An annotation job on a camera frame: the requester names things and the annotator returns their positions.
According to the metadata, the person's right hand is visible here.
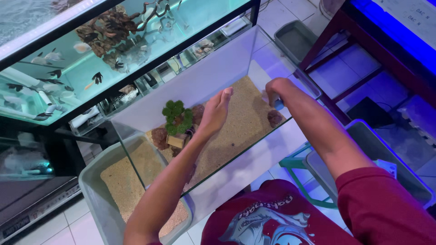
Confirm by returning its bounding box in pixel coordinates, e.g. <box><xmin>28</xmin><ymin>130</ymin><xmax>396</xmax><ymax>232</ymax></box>
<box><xmin>265</xmin><ymin>78</ymin><xmax>297</xmax><ymax>109</ymax></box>

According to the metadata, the person's left hand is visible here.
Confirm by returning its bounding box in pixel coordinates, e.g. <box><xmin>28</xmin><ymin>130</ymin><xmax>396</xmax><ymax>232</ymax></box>
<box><xmin>197</xmin><ymin>87</ymin><xmax>234</xmax><ymax>137</ymax></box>

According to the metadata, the brown aquarium rock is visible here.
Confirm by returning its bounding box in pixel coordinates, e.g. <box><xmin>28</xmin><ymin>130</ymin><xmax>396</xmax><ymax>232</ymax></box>
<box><xmin>267</xmin><ymin>109</ymin><xmax>284</xmax><ymax>129</ymax></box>
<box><xmin>151</xmin><ymin>127</ymin><xmax>170</xmax><ymax>151</ymax></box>
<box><xmin>191</xmin><ymin>104</ymin><xmax>205</xmax><ymax>125</ymax></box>

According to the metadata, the beige sand bed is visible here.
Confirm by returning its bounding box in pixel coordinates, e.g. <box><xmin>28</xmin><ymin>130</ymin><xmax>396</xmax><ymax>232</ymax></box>
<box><xmin>146</xmin><ymin>76</ymin><xmax>293</xmax><ymax>192</ymax></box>

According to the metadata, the clear glass aquarium tank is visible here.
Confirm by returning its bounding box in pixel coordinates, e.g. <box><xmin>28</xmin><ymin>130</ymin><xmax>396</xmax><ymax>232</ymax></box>
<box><xmin>110</xmin><ymin>25</ymin><xmax>323</xmax><ymax>198</ymax></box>

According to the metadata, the green plastic stool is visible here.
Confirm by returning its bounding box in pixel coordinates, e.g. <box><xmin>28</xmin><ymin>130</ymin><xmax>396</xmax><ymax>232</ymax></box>
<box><xmin>279</xmin><ymin>142</ymin><xmax>338</xmax><ymax>209</ymax></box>

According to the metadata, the black box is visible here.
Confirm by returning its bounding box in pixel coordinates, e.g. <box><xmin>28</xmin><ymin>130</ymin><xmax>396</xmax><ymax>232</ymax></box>
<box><xmin>345</xmin><ymin>97</ymin><xmax>396</xmax><ymax>129</ymax></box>

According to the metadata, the green plant ornament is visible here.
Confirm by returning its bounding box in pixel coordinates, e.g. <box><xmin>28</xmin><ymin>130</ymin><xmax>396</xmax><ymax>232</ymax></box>
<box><xmin>161</xmin><ymin>100</ymin><xmax>194</xmax><ymax>136</ymax></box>

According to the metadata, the small wooden house ornament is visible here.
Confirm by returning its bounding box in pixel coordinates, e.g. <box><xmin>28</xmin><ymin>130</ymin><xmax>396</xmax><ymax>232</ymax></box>
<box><xmin>166</xmin><ymin>133</ymin><xmax>190</xmax><ymax>149</ymax></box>

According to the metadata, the dark red wooden stand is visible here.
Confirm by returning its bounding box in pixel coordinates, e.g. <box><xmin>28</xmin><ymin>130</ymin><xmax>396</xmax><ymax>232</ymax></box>
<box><xmin>299</xmin><ymin>0</ymin><xmax>436</xmax><ymax>126</ymax></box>

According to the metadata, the large grey plastic tub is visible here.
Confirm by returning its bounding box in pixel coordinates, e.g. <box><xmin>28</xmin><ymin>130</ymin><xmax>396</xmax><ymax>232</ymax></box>
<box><xmin>304</xmin><ymin>119</ymin><xmax>435</xmax><ymax>209</ymax></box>

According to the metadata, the small white packet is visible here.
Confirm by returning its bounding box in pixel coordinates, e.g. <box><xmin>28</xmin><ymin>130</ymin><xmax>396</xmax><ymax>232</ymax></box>
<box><xmin>374</xmin><ymin>159</ymin><xmax>398</xmax><ymax>179</ymax></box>

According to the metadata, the person's dark red shirt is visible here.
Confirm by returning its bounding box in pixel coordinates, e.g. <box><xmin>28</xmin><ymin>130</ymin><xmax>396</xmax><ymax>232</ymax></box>
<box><xmin>200</xmin><ymin>167</ymin><xmax>436</xmax><ymax>245</ymax></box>

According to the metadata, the beige sand heap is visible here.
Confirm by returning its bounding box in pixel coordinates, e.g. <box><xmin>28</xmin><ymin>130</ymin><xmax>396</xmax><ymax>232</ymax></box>
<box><xmin>100</xmin><ymin>140</ymin><xmax>189</xmax><ymax>238</ymax></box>

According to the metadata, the large fish aquarium with driftwood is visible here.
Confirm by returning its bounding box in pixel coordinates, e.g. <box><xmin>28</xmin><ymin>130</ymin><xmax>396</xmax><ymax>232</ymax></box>
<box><xmin>0</xmin><ymin>0</ymin><xmax>261</xmax><ymax>127</ymax></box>

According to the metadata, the small dark fish tank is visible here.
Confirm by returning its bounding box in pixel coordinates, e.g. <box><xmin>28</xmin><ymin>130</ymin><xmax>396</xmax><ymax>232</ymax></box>
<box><xmin>0</xmin><ymin>131</ymin><xmax>56</xmax><ymax>181</ymax></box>

